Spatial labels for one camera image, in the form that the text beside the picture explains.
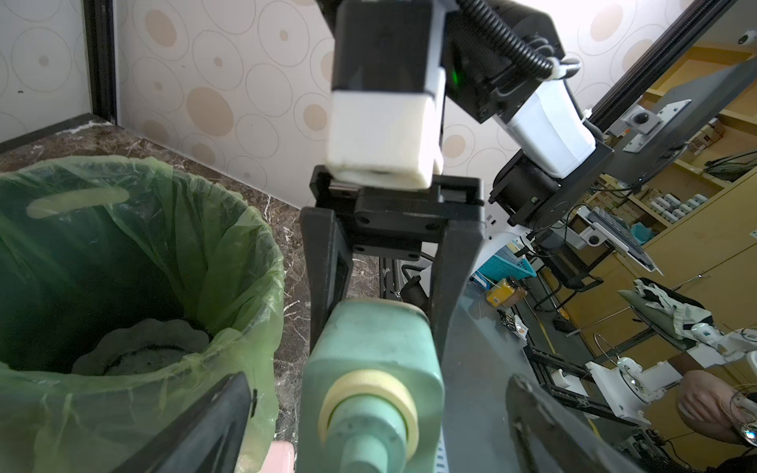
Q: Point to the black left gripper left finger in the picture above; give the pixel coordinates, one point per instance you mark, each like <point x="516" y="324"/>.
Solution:
<point x="207" y="437"/>

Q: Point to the mint green pencil sharpener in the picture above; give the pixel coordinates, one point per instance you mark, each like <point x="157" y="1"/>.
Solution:
<point x="373" y="393"/>

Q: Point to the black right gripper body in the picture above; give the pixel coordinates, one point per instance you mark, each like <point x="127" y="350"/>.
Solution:
<point x="350" y="218"/>

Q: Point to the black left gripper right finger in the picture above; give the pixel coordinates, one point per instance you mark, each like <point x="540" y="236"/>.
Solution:
<point x="541" y="428"/>

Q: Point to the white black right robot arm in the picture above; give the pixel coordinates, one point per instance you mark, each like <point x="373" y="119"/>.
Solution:
<point x="505" y="62"/>

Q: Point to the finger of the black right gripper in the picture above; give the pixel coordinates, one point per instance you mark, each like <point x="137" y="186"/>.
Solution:
<point x="329" y="261"/>
<point x="454" y="262"/>

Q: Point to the green plastic bin liner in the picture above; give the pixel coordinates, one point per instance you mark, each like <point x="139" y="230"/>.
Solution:
<point x="128" y="289"/>

